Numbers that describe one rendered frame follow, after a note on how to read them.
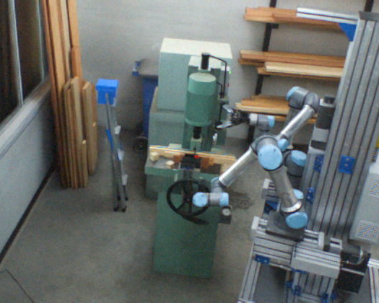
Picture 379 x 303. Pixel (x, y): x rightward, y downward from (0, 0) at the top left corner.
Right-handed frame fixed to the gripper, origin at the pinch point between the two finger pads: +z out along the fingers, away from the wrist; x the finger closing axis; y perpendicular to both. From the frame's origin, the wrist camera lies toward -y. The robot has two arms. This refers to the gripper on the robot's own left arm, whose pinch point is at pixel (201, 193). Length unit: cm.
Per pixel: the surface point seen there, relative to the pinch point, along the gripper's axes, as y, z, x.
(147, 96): -85, 187, -67
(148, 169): -10.7, 21.4, -36.7
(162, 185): -1.5, 26.7, -26.9
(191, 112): -50, 9, -12
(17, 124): -34, 63, -146
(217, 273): 61, 72, 19
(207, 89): -65, -1, -3
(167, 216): 20.0, 39.0, -21.8
